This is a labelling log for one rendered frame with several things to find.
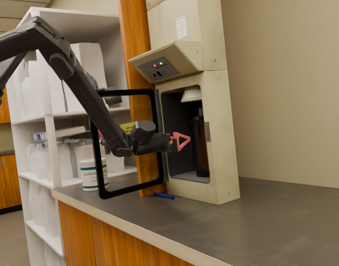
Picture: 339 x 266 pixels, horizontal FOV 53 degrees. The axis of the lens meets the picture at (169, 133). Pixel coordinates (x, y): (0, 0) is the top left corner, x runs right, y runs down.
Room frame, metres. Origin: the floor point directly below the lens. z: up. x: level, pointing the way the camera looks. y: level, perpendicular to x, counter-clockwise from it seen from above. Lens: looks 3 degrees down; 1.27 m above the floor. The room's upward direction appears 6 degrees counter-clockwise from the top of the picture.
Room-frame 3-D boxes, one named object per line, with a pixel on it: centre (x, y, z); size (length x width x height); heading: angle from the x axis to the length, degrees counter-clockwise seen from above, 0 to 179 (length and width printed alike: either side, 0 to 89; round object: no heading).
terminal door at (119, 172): (1.32, 0.16, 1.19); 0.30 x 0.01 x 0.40; 130
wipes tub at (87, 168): (1.72, 0.41, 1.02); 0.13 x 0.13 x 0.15
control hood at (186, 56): (1.27, 0.00, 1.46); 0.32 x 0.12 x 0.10; 34
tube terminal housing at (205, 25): (1.37, -0.15, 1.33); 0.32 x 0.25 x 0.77; 34
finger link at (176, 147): (1.22, -0.03, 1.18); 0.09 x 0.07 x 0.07; 123
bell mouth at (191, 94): (1.34, -0.15, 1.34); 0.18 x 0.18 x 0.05
